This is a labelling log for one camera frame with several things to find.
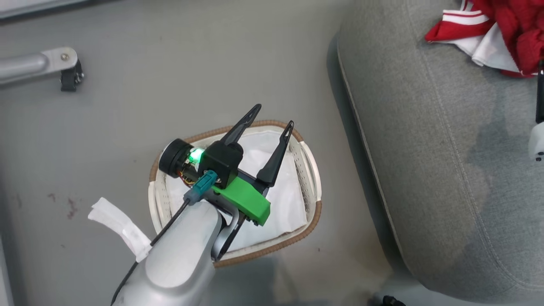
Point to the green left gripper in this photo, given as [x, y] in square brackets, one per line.
[248, 199]

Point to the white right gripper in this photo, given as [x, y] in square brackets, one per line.
[537, 142]

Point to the red and white sports garment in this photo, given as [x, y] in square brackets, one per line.
[518, 25]

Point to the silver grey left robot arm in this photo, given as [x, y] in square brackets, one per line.
[178, 263]

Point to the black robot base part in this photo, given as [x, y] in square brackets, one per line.
[392, 301]

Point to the white wicker laundry basket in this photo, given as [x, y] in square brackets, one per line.
[312, 170]

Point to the white fabric basket liner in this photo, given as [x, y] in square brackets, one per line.
[289, 204]

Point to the grey fabric sofa seat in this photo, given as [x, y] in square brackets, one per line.
[446, 170]

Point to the white tape tag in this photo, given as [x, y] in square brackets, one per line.
[119, 225]

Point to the black caster wheel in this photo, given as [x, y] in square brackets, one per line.
[70, 78]

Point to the white partition panel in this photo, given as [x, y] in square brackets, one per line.
[25, 4]

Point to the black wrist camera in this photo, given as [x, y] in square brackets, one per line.
[216, 159]

